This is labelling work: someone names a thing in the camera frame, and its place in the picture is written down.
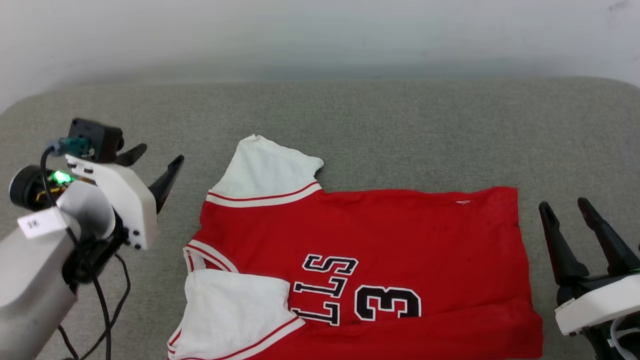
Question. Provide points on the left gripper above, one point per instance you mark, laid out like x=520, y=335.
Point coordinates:
x=130, y=205

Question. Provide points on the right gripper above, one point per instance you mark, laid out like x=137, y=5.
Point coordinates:
x=600, y=302

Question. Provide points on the red and white basketball jersey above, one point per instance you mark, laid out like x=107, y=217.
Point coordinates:
x=400, y=240

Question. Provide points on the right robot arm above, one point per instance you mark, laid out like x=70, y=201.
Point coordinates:
x=600, y=345

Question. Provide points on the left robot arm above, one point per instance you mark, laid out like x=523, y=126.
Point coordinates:
x=30, y=280

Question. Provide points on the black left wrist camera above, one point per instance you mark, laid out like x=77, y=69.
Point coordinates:
x=97, y=137

